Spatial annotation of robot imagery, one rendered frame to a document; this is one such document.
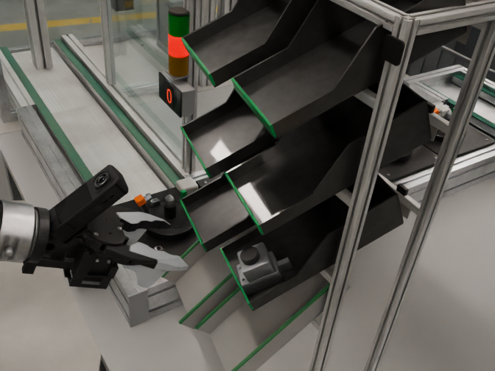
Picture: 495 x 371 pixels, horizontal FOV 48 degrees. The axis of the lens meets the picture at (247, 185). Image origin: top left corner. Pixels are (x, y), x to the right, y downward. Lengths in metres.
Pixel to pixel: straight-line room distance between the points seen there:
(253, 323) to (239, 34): 0.52
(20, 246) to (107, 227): 0.12
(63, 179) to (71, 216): 0.82
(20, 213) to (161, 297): 0.61
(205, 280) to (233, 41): 0.50
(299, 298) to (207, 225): 0.21
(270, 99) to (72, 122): 1.21
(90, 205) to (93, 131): 1.11
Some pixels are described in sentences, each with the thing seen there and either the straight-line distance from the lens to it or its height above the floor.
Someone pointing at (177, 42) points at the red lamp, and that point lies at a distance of 1.34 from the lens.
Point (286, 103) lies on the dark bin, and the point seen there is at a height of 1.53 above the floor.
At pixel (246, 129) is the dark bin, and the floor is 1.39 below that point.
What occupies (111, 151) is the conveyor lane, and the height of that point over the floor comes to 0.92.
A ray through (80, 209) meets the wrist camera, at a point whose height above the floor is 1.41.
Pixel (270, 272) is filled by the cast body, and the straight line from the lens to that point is 0.88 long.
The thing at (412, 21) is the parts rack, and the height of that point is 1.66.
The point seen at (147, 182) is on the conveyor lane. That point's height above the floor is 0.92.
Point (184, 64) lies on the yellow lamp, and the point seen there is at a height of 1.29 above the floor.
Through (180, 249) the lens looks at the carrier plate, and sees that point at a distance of 1.30.
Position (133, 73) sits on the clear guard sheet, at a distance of 1.78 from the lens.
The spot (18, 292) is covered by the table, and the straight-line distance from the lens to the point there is 1.41.
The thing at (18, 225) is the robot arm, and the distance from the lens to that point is 0.72.
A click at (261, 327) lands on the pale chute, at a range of 1.04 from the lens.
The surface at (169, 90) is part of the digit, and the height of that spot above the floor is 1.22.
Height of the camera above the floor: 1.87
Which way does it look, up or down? 37 degrees down
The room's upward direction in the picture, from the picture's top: 6 degrees clockwise
